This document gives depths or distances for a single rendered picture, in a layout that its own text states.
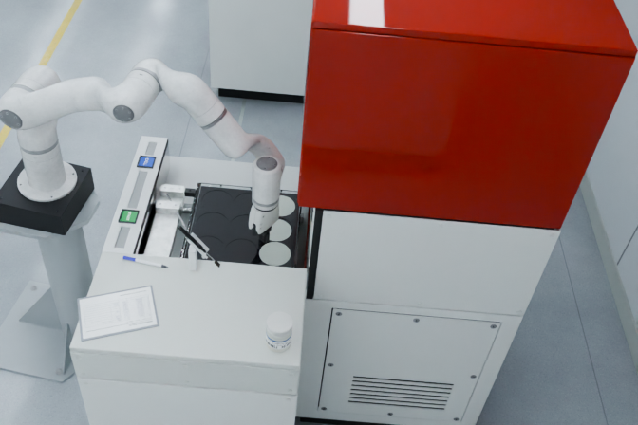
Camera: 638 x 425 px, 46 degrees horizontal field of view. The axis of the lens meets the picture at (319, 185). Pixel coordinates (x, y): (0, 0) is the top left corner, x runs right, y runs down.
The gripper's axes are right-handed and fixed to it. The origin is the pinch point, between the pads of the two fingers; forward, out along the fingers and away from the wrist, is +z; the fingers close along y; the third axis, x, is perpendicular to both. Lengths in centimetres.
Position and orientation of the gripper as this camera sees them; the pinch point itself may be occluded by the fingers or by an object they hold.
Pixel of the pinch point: (264, 235)
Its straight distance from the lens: 240.5
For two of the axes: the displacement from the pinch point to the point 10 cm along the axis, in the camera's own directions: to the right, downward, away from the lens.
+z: -0.8, 7.2, 6.9
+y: -6.2, 5.1, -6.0
